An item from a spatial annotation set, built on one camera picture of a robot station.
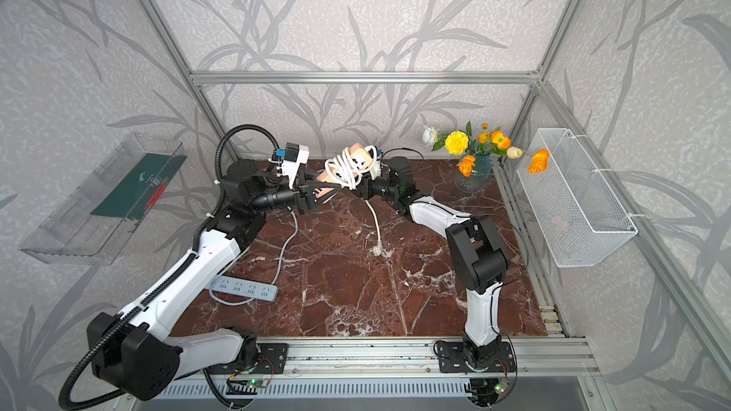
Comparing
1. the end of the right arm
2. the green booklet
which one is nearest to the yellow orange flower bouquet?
the end of the right arm

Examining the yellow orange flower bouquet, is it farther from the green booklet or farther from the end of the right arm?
the green booklet

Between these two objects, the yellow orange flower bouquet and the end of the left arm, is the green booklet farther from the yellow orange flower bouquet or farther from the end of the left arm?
the yellow orange flower bouquet

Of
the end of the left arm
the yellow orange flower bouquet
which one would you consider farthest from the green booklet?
the yellow orange flower bouquet
